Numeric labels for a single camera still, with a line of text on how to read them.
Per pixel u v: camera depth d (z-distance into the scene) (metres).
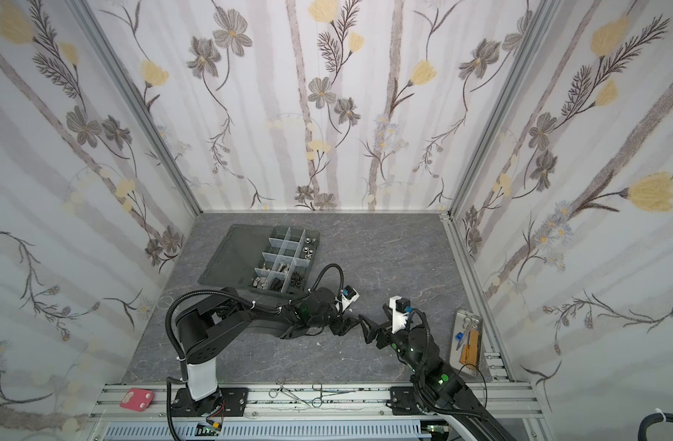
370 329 0.69
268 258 1.03
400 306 0.67
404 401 0.74
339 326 0.79
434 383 0.60
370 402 0.76
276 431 0.70
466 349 0.84
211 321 0.52
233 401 0.73
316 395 0.76
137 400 0.74
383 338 0.69
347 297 0.78
